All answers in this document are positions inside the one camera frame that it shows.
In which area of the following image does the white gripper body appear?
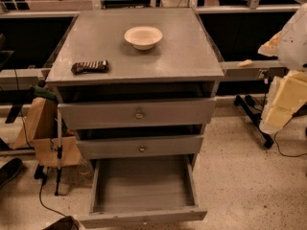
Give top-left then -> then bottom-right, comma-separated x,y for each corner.
259,70 -> 307,134

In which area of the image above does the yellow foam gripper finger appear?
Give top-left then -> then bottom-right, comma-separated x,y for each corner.
258,32 -> 281,57

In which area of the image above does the grey bottom drawer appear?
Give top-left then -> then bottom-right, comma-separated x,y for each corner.
78,155 -> 207,228

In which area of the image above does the grey drawer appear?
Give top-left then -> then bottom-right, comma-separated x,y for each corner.
59,98 -> 216,130
78,155 -> 207,228
77,135 -> 203,159

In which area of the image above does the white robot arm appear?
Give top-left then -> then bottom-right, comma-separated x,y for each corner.
258,4 -> 307,134

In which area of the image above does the grey top drawer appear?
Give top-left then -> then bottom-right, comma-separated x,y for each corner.
59,98 -> 216,130

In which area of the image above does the grey middle drawer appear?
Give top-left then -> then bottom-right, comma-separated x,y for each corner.
77,135 -> 203,159

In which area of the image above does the grey wooden drawer cabinet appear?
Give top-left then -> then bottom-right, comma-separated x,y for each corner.
45,7 -> 225,171

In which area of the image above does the yellow foam scrap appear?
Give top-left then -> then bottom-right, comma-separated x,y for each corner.
237,59 -> 252,67

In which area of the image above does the black metal stand base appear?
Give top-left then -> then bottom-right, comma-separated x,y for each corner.
234,95 -> 273,149

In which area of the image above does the white bowl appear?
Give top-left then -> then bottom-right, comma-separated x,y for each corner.
124,26 -> 163,50

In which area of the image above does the dark striped snack bag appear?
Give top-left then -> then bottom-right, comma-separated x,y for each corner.
71,60 -> 108,75

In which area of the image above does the grey black tripod pole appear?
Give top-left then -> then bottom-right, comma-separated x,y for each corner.
55,109 -> 62,196

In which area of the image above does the brown paper bag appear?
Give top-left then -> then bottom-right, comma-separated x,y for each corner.
11,97 -> 83,169

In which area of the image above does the black shoe left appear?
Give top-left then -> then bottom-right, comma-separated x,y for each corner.
0,158 -> 23,190

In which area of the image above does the black floor cable right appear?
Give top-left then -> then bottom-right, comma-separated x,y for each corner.
273,125 -> 307,159

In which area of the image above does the black floor cable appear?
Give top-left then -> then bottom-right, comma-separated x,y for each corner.
38,175 -> 68,218
273,125 -> 307,159

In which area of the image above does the grey rail right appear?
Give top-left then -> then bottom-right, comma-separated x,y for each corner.
221,60 -> 288,81

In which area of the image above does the grey rail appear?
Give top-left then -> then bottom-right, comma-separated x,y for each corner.
221,60 -> 288,81
0,68 -> 50,91

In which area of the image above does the black floor cable left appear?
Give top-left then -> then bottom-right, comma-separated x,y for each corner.
38,175 -> 68,218

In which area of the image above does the grey rail left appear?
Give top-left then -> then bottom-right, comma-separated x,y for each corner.
0,68 -> 50,91

